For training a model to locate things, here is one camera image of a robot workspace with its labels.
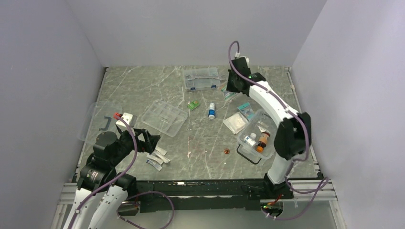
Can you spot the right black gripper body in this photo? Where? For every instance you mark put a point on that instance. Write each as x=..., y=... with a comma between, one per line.
x=231, y=85

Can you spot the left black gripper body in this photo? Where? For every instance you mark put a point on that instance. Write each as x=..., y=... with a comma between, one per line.
x=126, y=141

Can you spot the teal carded blister pack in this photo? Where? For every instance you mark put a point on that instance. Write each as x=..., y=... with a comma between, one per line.
x=246, y=110

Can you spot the small white pill bottle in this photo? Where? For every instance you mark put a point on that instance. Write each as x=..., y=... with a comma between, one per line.
x=250, y=140

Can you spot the brown bottle orange cap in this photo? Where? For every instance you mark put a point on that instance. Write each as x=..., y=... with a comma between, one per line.
x=262, y=141

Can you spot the teal striped packet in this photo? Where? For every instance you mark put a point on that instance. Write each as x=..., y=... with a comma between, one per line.
x=227, y=94

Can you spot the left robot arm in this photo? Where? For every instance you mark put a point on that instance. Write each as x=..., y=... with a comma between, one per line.
x=100, y=188

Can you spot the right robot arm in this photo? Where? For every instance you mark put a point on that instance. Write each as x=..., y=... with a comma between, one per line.
x=293, y=136

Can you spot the white sachet top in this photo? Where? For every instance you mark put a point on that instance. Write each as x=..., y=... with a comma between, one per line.
x=161, y=151

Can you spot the clear divided organizer tray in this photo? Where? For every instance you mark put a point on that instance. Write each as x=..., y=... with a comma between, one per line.
x=164, y=117

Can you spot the blue printed sachet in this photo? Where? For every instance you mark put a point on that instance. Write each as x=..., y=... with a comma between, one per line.
x=154, y=164

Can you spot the white bottle blue label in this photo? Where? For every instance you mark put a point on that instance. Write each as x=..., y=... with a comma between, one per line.
x=211, y=111

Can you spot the clear screw box blue latches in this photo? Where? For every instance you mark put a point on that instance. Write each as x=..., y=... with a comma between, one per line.
x=201, y=79

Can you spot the white gauze pad packet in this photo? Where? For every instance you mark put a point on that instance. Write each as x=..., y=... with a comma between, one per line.
x=235, y=123

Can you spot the small green box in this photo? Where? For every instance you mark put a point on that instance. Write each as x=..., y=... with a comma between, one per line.
x=193, y=105

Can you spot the clear first aid box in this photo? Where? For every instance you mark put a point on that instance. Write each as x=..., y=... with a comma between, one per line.
x=261, y=122

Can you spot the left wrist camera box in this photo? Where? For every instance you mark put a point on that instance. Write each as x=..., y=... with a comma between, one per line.
x=124, y=119

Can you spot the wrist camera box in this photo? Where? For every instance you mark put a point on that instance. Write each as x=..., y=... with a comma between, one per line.
x=247, y=61
x=124, y=119

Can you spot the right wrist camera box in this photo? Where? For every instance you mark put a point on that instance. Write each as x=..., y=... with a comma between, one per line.
x=247, y=61

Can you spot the black base frame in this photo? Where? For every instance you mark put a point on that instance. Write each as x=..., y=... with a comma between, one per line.
x=201, y=194

